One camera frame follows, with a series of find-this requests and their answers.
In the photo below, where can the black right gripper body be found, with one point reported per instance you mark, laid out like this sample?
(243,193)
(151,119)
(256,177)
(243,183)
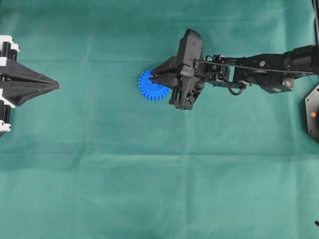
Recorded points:
(190,52)

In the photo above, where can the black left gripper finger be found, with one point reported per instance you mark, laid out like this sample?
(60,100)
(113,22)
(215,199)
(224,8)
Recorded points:
(13,69)
(18,93)

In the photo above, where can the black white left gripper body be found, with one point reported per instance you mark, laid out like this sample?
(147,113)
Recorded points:
(8,50)

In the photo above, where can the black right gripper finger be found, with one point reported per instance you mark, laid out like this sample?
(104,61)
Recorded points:
(169,80)
(168,66)

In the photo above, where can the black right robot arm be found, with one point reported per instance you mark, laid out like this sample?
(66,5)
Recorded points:
(274,73)

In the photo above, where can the blue plastic gear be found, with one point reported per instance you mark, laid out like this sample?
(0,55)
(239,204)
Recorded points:
(149,90)

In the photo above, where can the green cloth table cover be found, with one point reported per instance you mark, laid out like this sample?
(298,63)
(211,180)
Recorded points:
(95,160)

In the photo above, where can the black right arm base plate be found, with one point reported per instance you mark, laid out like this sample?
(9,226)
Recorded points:
(312,113)

